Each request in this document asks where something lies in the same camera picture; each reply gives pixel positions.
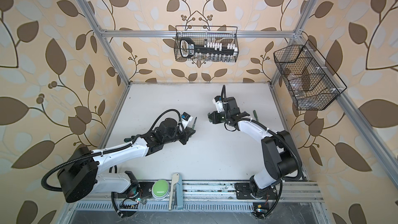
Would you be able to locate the beige blue handled tool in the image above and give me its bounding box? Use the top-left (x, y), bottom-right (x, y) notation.
top-left (168, 173), bottom-right (183, 211)

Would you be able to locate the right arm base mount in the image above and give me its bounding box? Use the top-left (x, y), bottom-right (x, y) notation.
top-left (234, 182), bottom-right (278, 201)

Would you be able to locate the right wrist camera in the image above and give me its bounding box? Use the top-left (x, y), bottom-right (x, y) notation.
top-left (212, 95), bottom-right (224, 113)

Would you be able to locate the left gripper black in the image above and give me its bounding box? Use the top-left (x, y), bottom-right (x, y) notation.
top-left (163, 122), bottom-right (197, 145)

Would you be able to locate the aluminium front rail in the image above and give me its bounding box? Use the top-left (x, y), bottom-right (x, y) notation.
top-left (66, 179), bottom-right (324, 203)

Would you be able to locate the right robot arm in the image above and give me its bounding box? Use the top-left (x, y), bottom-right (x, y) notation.
top-left (208, 111), bottom-right (303, 199)

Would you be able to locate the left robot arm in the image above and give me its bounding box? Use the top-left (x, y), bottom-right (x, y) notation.
top-left (41, 110), bottom-right (195, 203)

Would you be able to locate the black socket holder tool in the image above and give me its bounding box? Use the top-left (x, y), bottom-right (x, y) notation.
top-left (176, 37), bottom-right (239, 60)

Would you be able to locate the wire basket right wall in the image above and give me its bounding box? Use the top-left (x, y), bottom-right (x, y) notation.
top-left (273, 40), bottom-right (347, 111)

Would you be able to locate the wire basket back wall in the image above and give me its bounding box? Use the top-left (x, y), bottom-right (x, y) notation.
top-left (173, 24), bottom-right (239, 63)

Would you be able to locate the green push button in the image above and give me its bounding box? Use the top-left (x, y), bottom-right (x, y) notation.
top-left (151, 179), bottom-right (170, 200)

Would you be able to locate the wire basket wall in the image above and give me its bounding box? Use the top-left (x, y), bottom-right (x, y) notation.
top-left (273, 40), bottom-right (347, 111)
top-left (173, 24), bottom-right (239, 63)

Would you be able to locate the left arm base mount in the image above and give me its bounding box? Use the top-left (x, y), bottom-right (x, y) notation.
top-left (113, 181), bottom-right (154, 199)

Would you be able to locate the green pen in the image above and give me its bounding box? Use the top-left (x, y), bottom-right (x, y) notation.
top-left (253, 110), bottom-right (259, 122)
top-left (192, 117), bottom-right (197, 130)

